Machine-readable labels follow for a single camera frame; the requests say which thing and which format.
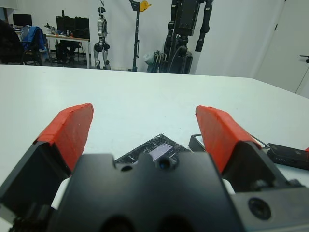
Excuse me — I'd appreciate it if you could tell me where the black smartphone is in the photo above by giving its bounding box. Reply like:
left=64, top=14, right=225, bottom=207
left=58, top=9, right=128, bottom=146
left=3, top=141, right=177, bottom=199
left=267, top=143, right=309, bottom=170

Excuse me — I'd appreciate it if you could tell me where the black coat on chair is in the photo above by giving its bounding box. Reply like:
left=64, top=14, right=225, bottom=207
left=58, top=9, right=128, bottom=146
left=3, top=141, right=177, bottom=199
left=0, top=18, right=25, bottom=65

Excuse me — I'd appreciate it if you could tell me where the bundle of poles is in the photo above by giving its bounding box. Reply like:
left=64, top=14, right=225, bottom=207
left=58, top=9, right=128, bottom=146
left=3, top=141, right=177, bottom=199
left=153, top=49, right=169, bottom=73

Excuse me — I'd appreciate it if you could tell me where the grey bag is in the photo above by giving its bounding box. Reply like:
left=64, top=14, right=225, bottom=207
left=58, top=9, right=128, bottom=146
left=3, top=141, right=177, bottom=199
left=143, top=52, right=155, bottom=72

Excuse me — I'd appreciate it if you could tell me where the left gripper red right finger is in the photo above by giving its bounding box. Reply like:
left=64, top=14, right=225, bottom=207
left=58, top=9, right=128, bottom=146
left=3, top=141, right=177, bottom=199
left=195, top=105, right=304, bottom=194

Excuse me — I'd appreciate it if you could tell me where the small black monitor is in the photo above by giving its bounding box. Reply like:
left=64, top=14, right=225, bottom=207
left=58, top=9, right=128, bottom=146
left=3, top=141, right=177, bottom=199
left=12, top=13, right=33, bottom=27

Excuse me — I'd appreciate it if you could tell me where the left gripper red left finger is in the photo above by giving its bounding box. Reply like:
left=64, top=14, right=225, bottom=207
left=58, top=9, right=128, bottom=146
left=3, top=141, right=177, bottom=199
left=0, top=103, right=94, bottom=216

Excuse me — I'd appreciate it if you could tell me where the black shiny box lid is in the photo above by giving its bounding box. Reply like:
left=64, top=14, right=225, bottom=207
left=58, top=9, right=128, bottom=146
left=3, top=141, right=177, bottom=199
left=114, top=132, right=193, bottom=165

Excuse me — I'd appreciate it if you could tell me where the silver humanoid robot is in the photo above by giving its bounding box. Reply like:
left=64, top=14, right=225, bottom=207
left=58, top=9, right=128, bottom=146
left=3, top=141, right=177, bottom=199
left=93, top=6, right=112, bottom=70

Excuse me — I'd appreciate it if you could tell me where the blue jacket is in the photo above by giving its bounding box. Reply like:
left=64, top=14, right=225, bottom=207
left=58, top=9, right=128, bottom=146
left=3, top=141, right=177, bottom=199
left=20, top=25, right=48, bottom=52

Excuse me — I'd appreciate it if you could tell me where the camera box base white inlay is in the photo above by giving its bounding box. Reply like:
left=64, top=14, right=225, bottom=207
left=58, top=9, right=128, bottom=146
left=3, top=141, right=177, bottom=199
left=188, top=133, right=269, bottom=154

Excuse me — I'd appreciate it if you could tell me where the white desk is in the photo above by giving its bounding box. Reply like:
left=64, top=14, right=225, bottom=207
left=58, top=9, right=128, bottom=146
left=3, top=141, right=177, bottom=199
left=45, top=33, right=91, bottom=69

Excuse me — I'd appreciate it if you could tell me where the black chair with jacket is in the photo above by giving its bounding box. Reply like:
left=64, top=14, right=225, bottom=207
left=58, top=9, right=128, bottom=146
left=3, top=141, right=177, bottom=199
left=22, top=26, right=47, bottom=66

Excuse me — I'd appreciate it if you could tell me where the large black humanoid robot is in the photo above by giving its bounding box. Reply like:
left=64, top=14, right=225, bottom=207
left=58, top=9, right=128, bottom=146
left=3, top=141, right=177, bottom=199
left=163, top=0, right=216, bottom=74

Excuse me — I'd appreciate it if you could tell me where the black gantry stand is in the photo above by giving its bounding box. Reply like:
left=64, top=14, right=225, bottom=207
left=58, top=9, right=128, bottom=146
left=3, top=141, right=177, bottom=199
left=128, top=0, right=153, bottom=72

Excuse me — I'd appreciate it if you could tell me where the black tripod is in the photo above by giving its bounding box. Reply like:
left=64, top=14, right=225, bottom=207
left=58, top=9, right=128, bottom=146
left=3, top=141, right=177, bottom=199
left=295, top=54, right=309, bottom=95

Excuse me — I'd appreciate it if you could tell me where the black office chair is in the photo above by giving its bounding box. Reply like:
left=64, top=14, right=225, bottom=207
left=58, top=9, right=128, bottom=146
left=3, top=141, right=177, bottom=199
left=55, top=40, right=81, bottom=65

